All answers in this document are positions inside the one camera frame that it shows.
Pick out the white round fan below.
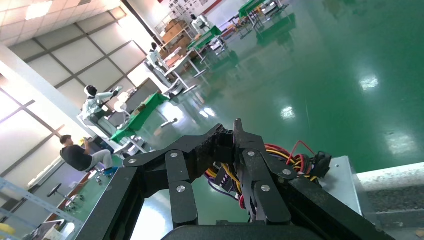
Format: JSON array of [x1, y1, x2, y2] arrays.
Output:
[[113, 100, 129, 115]]

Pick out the black round stool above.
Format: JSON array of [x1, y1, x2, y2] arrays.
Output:
[[46, 183, 85, 213]]

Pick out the white work table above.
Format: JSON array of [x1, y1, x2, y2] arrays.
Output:
[[163, 49, 200, 95]]

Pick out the white humanoid robot black head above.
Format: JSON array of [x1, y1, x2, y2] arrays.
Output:
[[189, 13, 215, 36], [145, 42, 167, 72], [81, 85, 124, 122]]

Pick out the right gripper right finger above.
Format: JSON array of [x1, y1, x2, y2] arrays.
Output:
[[232, 118, 298, 227]]

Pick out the seated person black shirt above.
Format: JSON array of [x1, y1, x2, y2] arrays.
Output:
[[59, 134, 115, 173]]

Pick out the silver power supply coiled wires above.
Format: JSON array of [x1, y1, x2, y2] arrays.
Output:
[[264, 140, 363, 216]]

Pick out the green cloth table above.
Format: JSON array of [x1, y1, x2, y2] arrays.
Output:
[[110, 92, 170, 157], [186, 25, 223, 62], [238, 0, 269, 19]]

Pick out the brown cardboard carton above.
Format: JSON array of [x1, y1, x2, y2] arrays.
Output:
[[168, 34, 194, 51], [161, 19, 190, 44]]

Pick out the white tube cart frame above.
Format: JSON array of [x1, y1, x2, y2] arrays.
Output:
[[356, 161, 424, 240]]

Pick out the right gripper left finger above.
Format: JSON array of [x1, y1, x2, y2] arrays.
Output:
[[123, 123, 222, 229]]

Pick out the blue metal shelf frame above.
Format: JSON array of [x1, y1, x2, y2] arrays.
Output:
[[0, 177, 84, 240]]

